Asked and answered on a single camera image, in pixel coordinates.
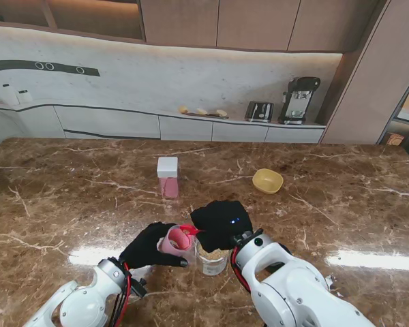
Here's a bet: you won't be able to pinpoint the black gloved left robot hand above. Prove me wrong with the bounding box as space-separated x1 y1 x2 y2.
118 221 189 270

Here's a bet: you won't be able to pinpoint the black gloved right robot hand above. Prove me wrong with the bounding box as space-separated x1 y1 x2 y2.
190 200 255 253

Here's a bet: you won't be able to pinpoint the pink plastic measuring cup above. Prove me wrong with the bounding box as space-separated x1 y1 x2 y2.
157 224 195 257

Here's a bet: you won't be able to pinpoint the red plastic scoop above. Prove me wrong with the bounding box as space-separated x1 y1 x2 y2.
179 223 205 238

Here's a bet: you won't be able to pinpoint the clear grain jar with label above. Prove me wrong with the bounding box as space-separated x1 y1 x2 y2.
195 238 229 276

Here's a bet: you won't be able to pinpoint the yellow plastic bowl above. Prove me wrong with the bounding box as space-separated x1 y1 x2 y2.
252 168 284 195

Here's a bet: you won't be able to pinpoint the clear airtight container white lid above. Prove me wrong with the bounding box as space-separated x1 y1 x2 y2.
156 156 180 200

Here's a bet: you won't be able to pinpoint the dark serving board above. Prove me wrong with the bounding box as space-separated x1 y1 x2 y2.
185 112 230 121

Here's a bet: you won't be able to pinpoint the black silver toaster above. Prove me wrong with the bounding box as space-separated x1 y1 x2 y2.
244 101 274 123

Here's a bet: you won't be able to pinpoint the white counter with drawers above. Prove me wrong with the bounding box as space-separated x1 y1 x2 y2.
0 101 328 144

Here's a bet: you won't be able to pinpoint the black espresso machine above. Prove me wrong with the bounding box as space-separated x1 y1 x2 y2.
277 76 321 126

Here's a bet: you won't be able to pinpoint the brown tall cabinet panel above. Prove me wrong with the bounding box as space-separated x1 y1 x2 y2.
320 0 409 146

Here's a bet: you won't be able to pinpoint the orange printed box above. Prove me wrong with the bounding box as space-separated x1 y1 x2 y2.
385 131 405 147

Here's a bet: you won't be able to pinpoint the tall white bottle black cap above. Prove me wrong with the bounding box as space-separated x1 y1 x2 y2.
1 83 17 106

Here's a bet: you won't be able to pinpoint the red black left arm cables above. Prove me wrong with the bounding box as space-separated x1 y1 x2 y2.
107 260 147 327

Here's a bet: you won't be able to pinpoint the red black arm cables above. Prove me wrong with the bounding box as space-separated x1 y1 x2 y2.
107 260 147 327
230 245 253 294

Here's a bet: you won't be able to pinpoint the red black right arm cables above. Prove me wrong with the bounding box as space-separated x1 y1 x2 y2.
230 245 253 294

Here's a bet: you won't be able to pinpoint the brown wooden wall cabinets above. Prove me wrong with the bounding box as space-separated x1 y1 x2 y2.
0 0 389 54

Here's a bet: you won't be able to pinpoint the black wall panel with rings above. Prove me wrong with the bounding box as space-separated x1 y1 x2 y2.
0 59 100 78

